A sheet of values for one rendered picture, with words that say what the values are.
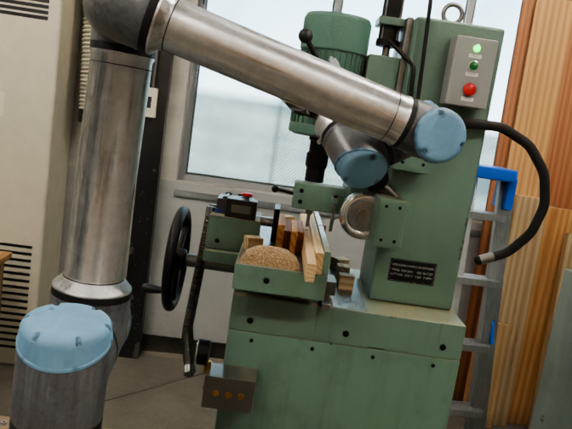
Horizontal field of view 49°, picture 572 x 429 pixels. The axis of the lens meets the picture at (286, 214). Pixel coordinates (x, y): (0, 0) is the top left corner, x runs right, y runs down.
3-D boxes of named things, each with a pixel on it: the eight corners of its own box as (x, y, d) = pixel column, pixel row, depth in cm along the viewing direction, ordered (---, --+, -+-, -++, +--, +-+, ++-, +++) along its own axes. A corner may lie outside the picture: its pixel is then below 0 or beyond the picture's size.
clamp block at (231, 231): (211, 237, 176) (214, 206, 175) (258, 243, 176) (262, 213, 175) (204, 248, 161) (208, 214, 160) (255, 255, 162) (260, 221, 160)
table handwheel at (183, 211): (179, 254, 191) (179, 183, 171) (243, 263, 192) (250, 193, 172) (157, 331, 170) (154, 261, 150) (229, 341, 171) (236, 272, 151)
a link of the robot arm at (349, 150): (395, 180, 120) (347, 200, 120) (369, 140, 128) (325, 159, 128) (388, 145, 113) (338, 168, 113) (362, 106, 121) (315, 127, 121)
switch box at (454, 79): (438, 104, 153) (450, 37, 151) (478, 110, 154) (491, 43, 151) (444, 103, 147) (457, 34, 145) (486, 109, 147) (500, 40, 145)
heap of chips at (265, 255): (241, 254, 149) (243, 238, 148) (299, 261, 149) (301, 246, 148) (238, 262, 140) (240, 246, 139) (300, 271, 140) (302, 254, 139)
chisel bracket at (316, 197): (290, 209, 172) (294, 179, 171) (340, 216, 173) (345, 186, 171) (290, 214, 165) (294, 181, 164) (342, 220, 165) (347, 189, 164)
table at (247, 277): (218, 231, 199) (220, 214, 198) (312, 245, 200) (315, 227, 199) (189, 283, 139) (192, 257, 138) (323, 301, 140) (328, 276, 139)
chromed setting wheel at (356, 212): (334, 234, 159) (342, 186, 157) (382, 241, 159) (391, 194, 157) (335, 237, 156) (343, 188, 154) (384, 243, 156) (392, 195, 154)
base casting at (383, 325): (241, 280, 195) (244, 252, 194) (421, 306, 196) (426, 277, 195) (227, 329, 151) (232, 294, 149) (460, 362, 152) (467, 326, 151)
